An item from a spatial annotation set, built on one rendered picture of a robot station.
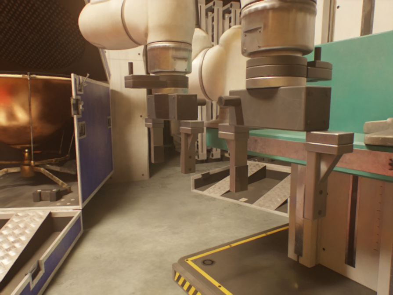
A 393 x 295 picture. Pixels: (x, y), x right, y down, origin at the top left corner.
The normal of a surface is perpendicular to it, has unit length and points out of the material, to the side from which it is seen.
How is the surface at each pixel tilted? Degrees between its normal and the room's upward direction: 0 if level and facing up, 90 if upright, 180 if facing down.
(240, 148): 90
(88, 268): 0
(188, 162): 90
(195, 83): 111
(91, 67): 142
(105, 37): 132
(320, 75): 90
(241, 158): 90
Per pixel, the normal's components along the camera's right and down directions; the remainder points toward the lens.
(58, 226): 0.08, 0.17
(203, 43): 0.67, -0.12
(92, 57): 0.05, 0.87
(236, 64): -0.48, 0.10
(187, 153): 0.55, 0.11
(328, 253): -0.83, 0.08
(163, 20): -0.12, 0.22
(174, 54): 0.31, 0.13
